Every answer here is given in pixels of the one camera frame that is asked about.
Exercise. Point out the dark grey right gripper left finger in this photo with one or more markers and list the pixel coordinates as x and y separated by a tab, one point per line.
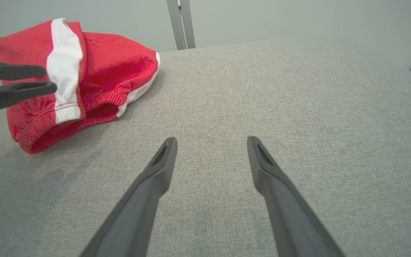
137	214

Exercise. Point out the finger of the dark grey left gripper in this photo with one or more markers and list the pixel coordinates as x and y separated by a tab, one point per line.
5	70
5	96

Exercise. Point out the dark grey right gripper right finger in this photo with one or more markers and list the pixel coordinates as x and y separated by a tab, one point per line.
291	221

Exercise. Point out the red shorts with white stripe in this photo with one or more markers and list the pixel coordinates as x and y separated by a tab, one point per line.
112	71

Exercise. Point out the grey double metal frame post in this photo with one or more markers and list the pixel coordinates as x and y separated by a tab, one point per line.
182	25

